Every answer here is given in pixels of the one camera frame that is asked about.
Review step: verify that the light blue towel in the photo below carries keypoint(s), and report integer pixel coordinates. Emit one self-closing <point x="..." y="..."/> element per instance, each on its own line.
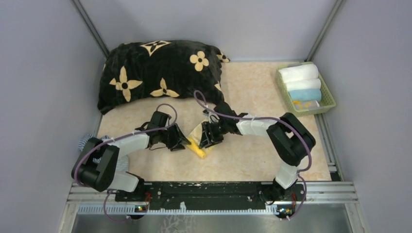
<point x="305" y="95"/>

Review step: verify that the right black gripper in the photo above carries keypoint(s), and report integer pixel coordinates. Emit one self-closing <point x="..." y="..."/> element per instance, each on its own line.
<point x="208" y="139"/>

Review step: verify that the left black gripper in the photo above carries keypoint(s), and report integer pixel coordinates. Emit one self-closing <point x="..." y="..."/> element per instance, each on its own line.
<point x="178" y="138"/>

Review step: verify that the pale yellow cream towel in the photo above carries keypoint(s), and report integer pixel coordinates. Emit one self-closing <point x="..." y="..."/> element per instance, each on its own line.
<point x="195" y="138"/>

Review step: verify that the white rolled towel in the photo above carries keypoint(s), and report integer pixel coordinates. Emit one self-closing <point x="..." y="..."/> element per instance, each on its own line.
<point x="299" y="73"/>
<point x="303" y="85"/>

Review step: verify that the black pillow with tan flowers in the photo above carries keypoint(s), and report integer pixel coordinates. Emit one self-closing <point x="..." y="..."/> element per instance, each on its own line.
<point x="162" y="68"/>

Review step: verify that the blue white striped towel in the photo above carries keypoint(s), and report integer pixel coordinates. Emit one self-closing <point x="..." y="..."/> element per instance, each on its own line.
<point x="122" y="163"/>

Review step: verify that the middle white rolled towel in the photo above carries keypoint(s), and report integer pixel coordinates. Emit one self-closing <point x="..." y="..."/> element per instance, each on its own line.
<point x="303" y="85"/>

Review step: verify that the white toothed cable strip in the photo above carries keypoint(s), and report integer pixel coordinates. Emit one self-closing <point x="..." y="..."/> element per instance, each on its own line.
<point x="134" y="209"/>

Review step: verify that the aluminium frame rail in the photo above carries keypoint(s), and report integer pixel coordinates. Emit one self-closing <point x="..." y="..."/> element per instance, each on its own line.
<point x="317" y="192"/>

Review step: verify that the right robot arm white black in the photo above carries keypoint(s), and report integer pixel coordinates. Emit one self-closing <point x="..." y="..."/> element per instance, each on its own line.
<point x="290" y="138"/>

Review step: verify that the yellow grey towel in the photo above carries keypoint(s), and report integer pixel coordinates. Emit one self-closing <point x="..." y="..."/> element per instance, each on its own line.
<point x="310" y="105"/>

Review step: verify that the top white rolled towel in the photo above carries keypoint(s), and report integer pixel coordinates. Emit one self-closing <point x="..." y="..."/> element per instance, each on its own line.
<point x="299" y="73"/>

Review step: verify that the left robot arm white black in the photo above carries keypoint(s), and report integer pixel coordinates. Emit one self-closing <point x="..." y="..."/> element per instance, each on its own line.
<point x="96" y="166"/>

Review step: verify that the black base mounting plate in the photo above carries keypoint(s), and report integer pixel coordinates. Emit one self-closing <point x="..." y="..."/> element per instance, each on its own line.
<point x="211" y="196"/>

